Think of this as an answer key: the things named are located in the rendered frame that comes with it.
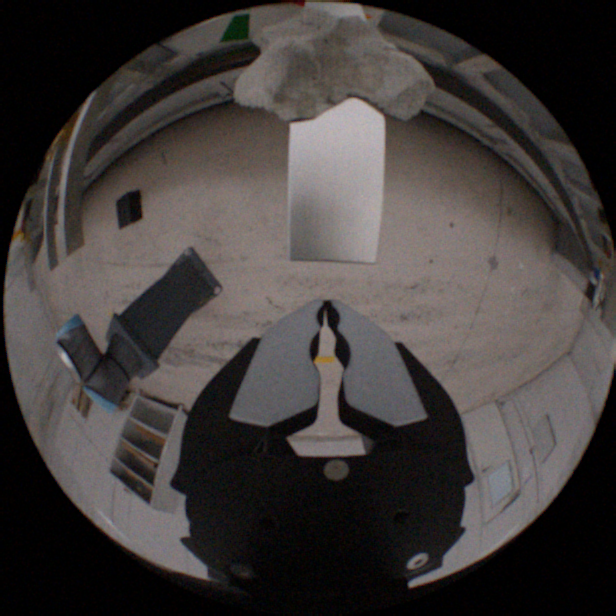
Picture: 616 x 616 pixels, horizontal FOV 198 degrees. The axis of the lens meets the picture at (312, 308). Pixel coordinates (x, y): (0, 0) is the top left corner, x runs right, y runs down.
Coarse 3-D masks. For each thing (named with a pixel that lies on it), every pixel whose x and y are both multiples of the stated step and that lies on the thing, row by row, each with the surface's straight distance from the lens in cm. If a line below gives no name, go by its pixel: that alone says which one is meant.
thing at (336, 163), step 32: (320, 128) 7; (352, 128) 7; (384, 128) 7; (288, 160) 7; (320, 160) 6; (352, 160) 7; (384, 160) 7; (288, 192) 6; (320, 192) 6; (352, 192) 6; (288, 224) 7; (320, 224) 6; (352, 224) 7; (288, 256) 7; (320, 256) 7; (352, 256) 7
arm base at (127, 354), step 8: (112, 336) 84; (120, 336) 81; (112, 344) 82; (120, 344) 80; (128, 344) 79; (112, 352) 80; (120, 352) 79; (128, 352) 79; (136, 352) 80; (120, 360) 79; (128, 360) 79; (136, 360) 80; (120, 368) 78; (128, 368) 80; (136, 368) 82; (128, 376) 81
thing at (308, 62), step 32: (288, 32) 10; (320, 32) 10; (352, 32) 9; (256, 64) 8; (288, 64) 6; (320, 64) 7; (352, 64) 8; (384, 64) 8; (416, 64) 8; (256, 96) 7; (288, 96) 7; (320, 96) 7; (352, 96) 7; (384, 96) 7; (416, 96) 8
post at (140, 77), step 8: (128, 64) 43; (136, 64) 44; (144, 64) 45; (152, 64) 46; (128, 72) 43; (136, 72) 43; (144, 72) 44; (152, 72) 45; (120, 80) 44; (128, 80) 45; (136, 80) 45; (144, 80) 46
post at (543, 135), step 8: (536, 128) 59; (544, 128) 58; (544, 136) 57; (552, 136) 57; (560, 136) 56; (544, 144) 60; (552, 144) 58; (560, 144) 56; (568, 144) 55; (568, 152) 58; (576, 152) 56
